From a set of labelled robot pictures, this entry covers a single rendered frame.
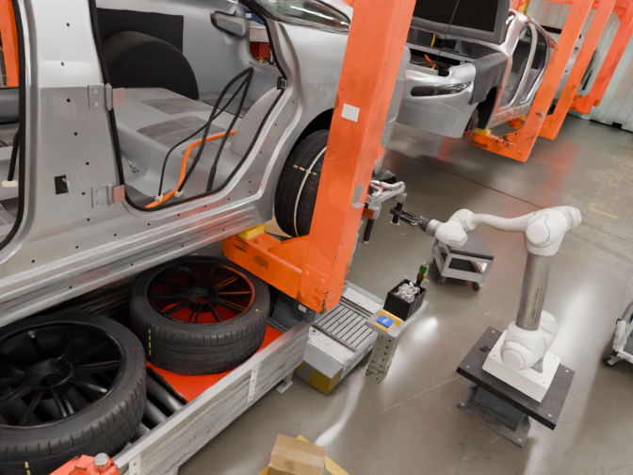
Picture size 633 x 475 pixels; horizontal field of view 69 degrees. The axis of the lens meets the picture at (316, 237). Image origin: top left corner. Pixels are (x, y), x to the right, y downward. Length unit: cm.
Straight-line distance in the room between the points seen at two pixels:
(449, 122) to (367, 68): 329
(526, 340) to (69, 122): 201
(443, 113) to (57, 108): 396
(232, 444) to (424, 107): 369
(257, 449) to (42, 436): 95
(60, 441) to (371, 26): 171
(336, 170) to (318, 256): 42
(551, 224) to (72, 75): 181
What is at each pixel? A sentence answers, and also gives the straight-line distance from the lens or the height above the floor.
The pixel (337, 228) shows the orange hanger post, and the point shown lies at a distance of 196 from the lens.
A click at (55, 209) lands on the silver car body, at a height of 111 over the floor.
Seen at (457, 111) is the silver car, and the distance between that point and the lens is 501.
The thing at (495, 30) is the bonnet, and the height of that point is 181.
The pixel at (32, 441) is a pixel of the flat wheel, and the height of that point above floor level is 50.
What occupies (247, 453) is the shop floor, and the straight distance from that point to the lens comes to 229.
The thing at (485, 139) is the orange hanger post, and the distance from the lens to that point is 603.
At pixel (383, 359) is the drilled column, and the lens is 261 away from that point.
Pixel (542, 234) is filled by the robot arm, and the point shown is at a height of 115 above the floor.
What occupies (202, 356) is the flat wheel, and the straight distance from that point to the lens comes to 210.
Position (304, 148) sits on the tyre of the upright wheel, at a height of 111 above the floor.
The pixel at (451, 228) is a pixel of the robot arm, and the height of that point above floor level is 88.
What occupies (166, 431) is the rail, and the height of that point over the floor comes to 39.
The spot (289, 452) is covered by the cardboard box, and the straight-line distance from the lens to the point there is 209.
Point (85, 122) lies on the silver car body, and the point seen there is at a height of 138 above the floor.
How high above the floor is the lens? 186
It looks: 28 degrees down
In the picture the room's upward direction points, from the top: 12 degrees clockwise
